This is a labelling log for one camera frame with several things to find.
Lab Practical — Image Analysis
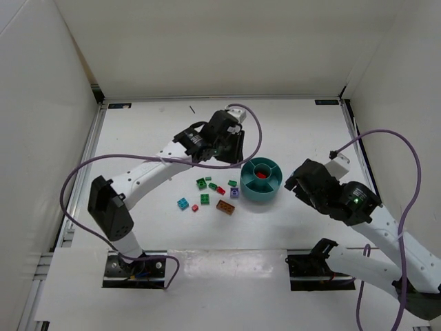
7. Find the green square lego brick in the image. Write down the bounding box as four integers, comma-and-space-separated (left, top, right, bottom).
200, 194, 210, 205

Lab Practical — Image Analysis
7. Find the small teal lego brick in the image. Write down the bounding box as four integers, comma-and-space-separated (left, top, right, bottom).
177, 198, 189, 210

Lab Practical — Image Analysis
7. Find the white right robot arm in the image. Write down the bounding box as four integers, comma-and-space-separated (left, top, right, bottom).
285, 159, 440, 321

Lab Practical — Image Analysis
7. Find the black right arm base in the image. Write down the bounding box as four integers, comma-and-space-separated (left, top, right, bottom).
285, 239, 356, 292

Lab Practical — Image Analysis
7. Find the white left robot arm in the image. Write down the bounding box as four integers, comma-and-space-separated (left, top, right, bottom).
88, 109, 246, 263

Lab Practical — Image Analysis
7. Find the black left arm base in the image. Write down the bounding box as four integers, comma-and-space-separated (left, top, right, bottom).
101, 251, 166, 290

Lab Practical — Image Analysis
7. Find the green sloped square lego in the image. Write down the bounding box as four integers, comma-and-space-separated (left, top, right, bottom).
196, 178, 207, 190

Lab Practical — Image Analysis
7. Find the teal round divided container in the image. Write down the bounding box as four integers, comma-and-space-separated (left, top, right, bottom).
240, 157, 283, 203

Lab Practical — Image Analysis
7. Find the red flat lego tile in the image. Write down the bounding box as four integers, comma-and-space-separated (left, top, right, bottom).
216, 186, 225, 195

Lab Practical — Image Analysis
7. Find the lavender inverted square lego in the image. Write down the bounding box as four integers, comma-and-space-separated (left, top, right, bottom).
230, 187, 240, 199

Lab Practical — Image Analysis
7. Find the brown inverted lego plate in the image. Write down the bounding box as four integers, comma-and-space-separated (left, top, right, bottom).
216, 200, 235, 216

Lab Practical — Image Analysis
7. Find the blue right corner label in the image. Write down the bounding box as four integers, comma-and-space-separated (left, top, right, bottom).
314, 99, 340, 106

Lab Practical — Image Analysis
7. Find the blue corner label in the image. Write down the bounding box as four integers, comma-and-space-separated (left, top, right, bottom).
107, 103, 132, 110
314, 99, 340, 106

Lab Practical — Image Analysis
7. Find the blue left corner label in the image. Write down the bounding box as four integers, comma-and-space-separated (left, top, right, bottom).
107, 103, 132, 110

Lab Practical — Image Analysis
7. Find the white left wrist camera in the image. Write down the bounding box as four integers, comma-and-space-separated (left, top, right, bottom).
225, 108, 247, 124

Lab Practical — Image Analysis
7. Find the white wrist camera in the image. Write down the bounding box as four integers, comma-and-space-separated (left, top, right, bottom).
325, 151, 351, 180
225, 108, 247, 124

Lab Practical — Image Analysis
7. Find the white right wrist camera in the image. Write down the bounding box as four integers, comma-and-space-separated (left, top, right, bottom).
325, 151, 351, 180

